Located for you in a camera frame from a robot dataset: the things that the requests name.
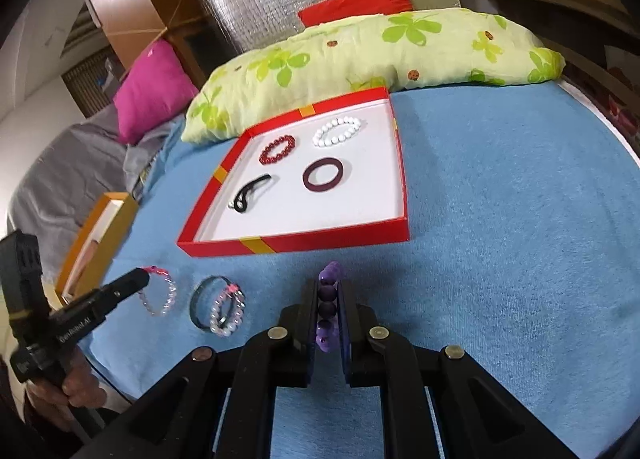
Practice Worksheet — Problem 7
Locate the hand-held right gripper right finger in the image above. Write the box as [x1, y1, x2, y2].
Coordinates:
[334, 280, 576, 459]

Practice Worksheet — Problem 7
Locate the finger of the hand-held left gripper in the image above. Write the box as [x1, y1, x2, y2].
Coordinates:
[96, 269, 151, 314]

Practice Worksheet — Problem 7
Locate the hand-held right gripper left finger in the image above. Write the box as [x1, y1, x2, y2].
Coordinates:
[75, 278, 322, 459]

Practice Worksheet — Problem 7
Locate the purple bead bracelet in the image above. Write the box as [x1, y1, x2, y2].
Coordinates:
[314, 261, 346, 355]

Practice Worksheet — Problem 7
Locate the clear pink bead bracelet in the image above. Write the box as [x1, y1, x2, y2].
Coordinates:
[136, 266, 177, 317]

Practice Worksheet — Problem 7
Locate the red shallow box tray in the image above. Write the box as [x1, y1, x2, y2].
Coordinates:
[176, 86, 412, 258]

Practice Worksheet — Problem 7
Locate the person's left hand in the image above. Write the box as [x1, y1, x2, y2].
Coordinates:
[29, 361, 107, 432]

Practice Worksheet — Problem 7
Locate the orange open box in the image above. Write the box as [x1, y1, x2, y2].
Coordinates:
[54, 192, 140, 307]

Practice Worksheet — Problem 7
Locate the dark glossy bangle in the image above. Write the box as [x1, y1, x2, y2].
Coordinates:
[190, 276, 247, 332]

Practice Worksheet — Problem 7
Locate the grey blanket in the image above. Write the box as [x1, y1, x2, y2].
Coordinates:
[7, 104, 168, 285]

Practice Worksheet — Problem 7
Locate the dark maroon bangle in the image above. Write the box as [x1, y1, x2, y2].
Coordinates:
[303, 158, 346, 194]

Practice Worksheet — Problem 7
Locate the blue bed sheet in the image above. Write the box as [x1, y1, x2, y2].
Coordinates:
[82, 79, 640, 459]

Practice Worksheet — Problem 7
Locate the pink pillow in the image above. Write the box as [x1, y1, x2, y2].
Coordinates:
[112, 39, 201, 146]

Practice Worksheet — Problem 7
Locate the green floral pillow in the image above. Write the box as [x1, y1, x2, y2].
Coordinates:
[181, 9, 566, 144]

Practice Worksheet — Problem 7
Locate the red cushion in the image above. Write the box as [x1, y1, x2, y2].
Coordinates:
[297, 0, 414, 30]

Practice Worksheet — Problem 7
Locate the pearl bracelet with pink charm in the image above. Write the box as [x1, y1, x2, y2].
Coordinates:
[209, 283, 246, 339]

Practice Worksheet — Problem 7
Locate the black cord with white bead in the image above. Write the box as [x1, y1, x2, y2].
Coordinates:
[228, 174, 272, 213]

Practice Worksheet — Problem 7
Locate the red bead bracelet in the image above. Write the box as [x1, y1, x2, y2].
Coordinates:
[258, 134, 296, 165]

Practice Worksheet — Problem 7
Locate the white bead bracelet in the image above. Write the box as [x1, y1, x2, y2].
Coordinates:
[312, 116, 362, 148]

